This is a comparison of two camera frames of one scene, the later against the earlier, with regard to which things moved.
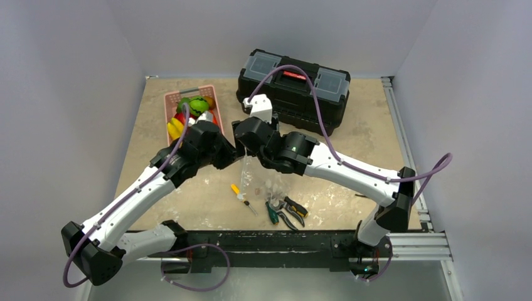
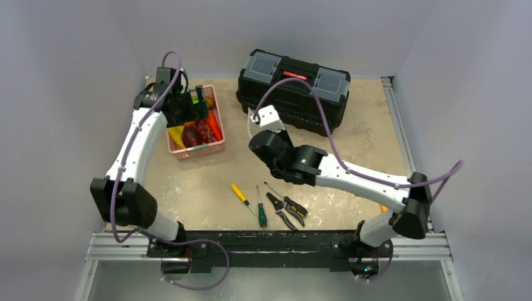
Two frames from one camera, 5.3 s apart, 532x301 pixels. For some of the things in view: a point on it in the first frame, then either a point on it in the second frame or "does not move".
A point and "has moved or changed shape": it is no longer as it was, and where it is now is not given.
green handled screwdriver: x=274 y=215 -> x=262 y=215
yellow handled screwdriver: x=240 y=197 does not move
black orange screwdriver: x=297 y=207 does not move
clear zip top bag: x=262 y=184 has moved or changed shape
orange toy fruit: x=211 y=101 does not move
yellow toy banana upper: x=175 y=128 does not move
